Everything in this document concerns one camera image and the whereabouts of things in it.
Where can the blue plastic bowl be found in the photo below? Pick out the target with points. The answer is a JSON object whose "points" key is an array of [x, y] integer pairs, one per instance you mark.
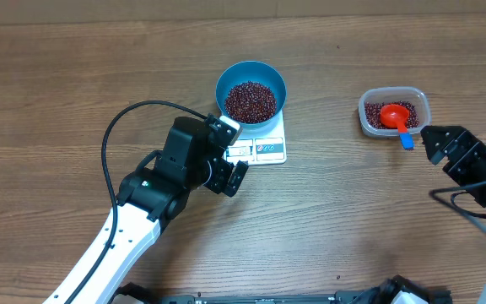
{"points": [[254, 71]]}

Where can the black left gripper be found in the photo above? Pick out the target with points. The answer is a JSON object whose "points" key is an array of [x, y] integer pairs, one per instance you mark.
{"points": [[218, 181]]}

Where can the red beans in bowl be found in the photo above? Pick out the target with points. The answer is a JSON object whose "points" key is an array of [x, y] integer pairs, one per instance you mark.
{"points": [[250, 103]]}

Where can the red beans in container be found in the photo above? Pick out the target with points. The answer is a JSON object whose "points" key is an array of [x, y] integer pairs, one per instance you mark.
{"points": [[373, 111]]}

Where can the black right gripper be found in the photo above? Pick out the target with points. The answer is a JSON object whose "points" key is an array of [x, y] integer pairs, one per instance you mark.
{"points": [[469, 149]]}

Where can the red plastic measuring scoop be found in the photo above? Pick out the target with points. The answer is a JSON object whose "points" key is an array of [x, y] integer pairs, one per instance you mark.
{"points": [[396, 116]]}

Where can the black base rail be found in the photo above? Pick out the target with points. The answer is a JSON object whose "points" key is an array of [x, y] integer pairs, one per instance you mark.
{"points": [[397, 290]]}

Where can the clear plastic bean container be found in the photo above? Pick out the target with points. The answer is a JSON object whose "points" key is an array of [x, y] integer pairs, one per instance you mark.
{"points": [[390, 95]]}

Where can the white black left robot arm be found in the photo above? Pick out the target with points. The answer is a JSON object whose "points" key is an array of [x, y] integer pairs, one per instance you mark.
{"points": [[149, 199]]}

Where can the white digital kitchen scale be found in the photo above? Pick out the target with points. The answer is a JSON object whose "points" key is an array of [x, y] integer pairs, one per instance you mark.
{"points": [[261, 146]]}

